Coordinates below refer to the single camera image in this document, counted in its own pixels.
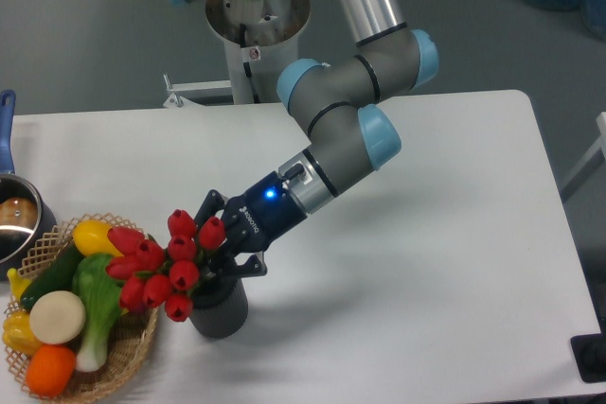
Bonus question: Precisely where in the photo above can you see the blue-handled saucepan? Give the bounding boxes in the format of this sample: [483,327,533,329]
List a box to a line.
[1,89,56,282]

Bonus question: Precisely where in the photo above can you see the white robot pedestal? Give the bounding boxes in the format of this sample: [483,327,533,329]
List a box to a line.
[205,0,311,104]

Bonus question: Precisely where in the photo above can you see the white frame at right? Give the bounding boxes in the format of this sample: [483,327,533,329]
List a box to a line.
[560,112,605,203]

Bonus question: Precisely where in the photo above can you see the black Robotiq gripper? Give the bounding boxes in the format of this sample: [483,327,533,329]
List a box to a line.
[193,172,307,277]

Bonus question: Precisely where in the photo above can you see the dark green cucumber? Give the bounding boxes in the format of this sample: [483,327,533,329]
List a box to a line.
[19,243,84,311]

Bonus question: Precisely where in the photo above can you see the white metal base frame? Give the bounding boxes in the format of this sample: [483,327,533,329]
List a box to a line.
[163,73,233,108]

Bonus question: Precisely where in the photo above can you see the yellow bell pepper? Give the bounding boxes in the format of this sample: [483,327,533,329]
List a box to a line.
[2,310,44,356]

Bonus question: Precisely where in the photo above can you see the green bok choy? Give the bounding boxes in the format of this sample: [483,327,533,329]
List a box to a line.
[72,253,122,373]

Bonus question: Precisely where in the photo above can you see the beige round disc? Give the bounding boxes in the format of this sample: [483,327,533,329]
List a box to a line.
[29,290,86,344]

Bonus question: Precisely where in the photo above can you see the yellow banana tip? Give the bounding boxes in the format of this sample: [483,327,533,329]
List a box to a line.
[7,268,31,301]

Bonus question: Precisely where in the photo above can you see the yellow squash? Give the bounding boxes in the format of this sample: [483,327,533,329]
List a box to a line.
[72,220,122,256]

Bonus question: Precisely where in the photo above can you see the woven wicker basket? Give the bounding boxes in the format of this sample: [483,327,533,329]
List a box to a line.
[1,213,158,403]

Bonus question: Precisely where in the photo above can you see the red tulip bouquet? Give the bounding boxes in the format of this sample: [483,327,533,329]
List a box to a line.
[106,209,226,322]

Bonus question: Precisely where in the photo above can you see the dark grey ribbed vase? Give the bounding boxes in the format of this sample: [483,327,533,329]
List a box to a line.
[188,276,248,339]

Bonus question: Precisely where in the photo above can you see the orange fruit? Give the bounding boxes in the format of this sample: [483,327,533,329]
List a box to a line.
[26,344,76,397]

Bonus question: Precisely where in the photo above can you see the black device at table edge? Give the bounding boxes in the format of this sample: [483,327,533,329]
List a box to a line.
[570,334,605,383]

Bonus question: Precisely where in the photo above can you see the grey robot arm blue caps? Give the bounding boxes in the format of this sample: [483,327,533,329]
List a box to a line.
[170,0,439,277]

